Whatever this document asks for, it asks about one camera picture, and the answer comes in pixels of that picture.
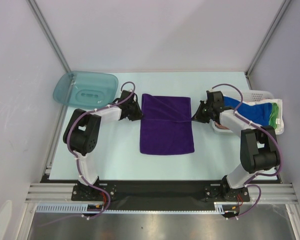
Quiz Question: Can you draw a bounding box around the purple towel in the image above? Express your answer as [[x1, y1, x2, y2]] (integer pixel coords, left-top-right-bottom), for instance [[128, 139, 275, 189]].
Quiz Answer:
[[139, 93, 195, 156]]

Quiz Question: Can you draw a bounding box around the blue towel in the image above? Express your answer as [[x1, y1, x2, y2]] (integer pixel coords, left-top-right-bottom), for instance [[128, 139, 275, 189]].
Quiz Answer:
[[237, 102, 272, 126]]

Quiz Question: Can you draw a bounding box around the green microfibre towel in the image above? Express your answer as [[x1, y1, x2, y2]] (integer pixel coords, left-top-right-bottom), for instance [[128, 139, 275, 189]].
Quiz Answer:
[[268, 102, 280, 129]]

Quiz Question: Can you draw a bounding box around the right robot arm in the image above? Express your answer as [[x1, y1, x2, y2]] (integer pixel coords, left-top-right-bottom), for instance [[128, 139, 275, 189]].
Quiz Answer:
[[192, 91, 283, 201]]

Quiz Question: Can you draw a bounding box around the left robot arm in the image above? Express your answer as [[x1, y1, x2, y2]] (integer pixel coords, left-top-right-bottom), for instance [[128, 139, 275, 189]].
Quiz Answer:
[[63, 90, 143, 200]]

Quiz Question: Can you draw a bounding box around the pink towel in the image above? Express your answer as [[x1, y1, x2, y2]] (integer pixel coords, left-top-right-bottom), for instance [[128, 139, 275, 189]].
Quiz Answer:
[[214, 122, 229, 130]]

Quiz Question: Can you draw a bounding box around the white plastic basket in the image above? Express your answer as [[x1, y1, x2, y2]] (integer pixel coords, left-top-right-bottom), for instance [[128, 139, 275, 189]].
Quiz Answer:
[[210, 90, 274, 135]]

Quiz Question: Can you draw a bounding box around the teal plastic bin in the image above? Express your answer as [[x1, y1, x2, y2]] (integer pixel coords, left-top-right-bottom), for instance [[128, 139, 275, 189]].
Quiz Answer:
[[53, 71, 119, 110]]

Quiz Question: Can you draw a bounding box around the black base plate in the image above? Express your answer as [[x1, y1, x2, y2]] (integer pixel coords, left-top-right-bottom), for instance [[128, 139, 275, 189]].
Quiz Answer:
[[41, 174, 282, 212]]

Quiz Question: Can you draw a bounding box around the aluminium frame rail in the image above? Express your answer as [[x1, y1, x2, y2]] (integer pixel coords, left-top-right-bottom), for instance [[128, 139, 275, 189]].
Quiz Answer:
[[25, 183, 299, 205]]

